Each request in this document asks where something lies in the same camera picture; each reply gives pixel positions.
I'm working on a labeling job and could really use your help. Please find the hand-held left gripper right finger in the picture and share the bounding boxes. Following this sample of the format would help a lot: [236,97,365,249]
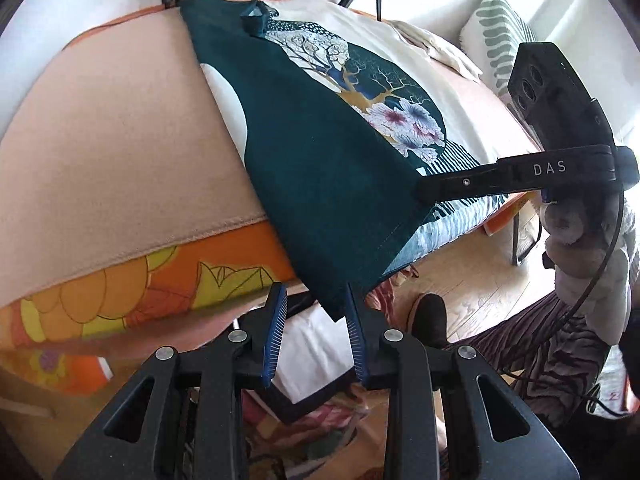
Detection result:
[343,282,582,480]

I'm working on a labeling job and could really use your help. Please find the green patterned white pillow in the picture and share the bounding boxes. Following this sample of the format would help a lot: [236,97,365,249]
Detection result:
[459,0,539,99]

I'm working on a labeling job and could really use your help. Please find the person's foot in dark sock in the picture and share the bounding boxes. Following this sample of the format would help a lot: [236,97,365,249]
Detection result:
[410,293,449,352]

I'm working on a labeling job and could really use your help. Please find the colourful patterned cloth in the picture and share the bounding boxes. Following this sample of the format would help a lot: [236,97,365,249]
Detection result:
[247,395,373,480]

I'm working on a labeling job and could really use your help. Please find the white board with dark rim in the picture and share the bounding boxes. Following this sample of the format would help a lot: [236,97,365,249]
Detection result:
[240,302,362,424]

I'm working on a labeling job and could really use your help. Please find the dark green printed t-shirt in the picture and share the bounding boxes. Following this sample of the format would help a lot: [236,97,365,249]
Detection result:
[179,0,506,323]

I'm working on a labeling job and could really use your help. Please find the person's right forearm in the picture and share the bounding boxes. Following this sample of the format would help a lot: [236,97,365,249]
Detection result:
[542,232,638,346]

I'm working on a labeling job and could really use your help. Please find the person's right hand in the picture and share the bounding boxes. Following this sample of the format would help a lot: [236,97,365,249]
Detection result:
[542,192,626,251]

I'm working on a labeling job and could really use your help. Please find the red patterned cloth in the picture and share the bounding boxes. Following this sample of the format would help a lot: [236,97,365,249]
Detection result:
[367,267,418,333]

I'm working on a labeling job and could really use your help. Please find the pink towel blanket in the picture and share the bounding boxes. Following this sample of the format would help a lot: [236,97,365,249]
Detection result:
[0,7,543,308]

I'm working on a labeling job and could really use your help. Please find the person's leg in striped pants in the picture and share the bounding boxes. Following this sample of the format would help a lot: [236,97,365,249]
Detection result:
[467,305,623,413]

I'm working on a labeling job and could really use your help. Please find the white folded clothes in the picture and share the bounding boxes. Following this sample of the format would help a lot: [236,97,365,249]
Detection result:
[390,20,484,82]

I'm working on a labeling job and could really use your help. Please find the metal frame leg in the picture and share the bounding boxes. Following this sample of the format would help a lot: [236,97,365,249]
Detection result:
[510,200,544,267]

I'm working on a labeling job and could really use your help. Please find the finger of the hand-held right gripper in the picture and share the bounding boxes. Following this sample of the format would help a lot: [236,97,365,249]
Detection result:
[417,159,501,205]

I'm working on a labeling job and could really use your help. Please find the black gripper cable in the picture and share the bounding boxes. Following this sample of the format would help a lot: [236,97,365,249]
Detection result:
[500,192,631,418]

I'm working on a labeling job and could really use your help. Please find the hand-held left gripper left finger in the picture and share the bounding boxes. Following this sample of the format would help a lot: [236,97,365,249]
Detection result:
[52,282,289,480]

